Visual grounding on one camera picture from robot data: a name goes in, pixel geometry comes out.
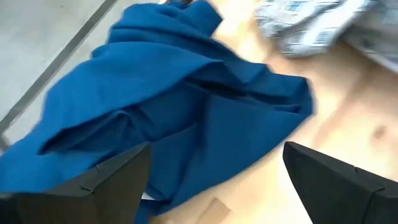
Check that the blue cloth garment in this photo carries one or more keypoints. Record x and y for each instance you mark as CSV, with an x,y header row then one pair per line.
x,y
155,102

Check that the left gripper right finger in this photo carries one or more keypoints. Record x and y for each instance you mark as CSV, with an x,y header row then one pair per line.
x,y
342,196

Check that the grey patterned cloth garment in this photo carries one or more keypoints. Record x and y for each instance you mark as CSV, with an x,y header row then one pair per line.
x,y
311,28

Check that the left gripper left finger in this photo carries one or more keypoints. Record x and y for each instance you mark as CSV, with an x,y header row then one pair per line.
x,y
93,202

